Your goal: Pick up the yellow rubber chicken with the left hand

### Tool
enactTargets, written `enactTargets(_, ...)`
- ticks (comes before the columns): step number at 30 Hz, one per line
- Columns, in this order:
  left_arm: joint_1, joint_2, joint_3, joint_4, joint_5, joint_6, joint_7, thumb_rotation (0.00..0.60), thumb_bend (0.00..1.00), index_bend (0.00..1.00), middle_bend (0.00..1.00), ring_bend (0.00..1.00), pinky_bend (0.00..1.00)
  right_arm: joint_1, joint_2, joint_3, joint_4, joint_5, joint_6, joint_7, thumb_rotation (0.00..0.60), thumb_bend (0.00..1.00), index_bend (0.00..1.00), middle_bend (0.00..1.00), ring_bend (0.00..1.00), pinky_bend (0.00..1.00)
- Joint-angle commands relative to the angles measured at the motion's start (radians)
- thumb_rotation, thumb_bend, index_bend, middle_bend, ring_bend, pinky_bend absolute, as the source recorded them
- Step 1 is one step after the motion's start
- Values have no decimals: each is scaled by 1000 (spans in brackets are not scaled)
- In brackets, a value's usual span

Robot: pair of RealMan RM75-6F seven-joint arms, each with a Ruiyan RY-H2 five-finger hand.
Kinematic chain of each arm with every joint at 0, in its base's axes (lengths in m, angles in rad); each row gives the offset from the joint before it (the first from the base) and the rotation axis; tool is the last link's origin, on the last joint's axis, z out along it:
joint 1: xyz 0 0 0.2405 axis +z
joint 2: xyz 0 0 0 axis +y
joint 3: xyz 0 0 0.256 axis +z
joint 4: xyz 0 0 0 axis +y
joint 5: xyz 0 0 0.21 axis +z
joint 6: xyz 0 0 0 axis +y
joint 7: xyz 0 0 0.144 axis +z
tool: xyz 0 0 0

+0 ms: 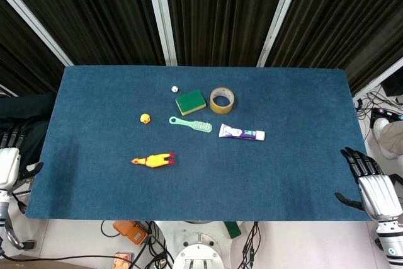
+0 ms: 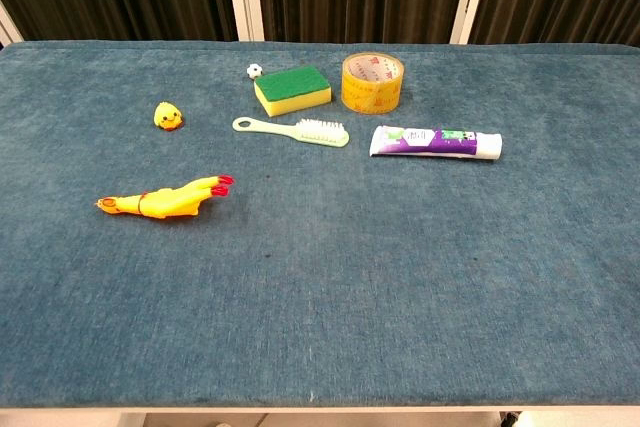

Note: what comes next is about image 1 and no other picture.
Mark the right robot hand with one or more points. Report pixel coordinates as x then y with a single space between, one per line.
376 188

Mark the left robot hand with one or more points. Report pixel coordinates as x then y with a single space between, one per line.
9 163

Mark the yellow rubber chicken toy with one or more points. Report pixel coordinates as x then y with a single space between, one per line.
153 160

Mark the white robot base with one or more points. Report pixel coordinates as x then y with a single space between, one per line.
198 247

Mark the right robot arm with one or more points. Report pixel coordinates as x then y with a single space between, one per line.
389 243

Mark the small yellow duck toy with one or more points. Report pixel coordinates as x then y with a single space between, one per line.
145 118

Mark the white shoe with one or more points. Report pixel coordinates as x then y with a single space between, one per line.
382 138

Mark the beige trouser leg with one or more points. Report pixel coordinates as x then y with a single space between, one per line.
393 135

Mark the black device with lights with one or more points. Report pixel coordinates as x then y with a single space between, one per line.
379 112

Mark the orange control box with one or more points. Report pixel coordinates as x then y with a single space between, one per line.
129 234

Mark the purple white toothpaste tube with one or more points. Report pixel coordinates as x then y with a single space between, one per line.
240 132

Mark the orange printed box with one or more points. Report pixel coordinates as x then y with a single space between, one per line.
121 261

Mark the blue table mat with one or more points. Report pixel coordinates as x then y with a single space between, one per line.
201 162

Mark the brown packing tape roll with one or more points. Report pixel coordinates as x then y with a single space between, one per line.
222 100

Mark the small white ball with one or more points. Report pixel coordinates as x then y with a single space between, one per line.
174 89

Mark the mint green hairbrush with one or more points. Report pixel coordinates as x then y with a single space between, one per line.
192 124

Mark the green yellow sponge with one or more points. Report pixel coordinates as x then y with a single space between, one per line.
190 102

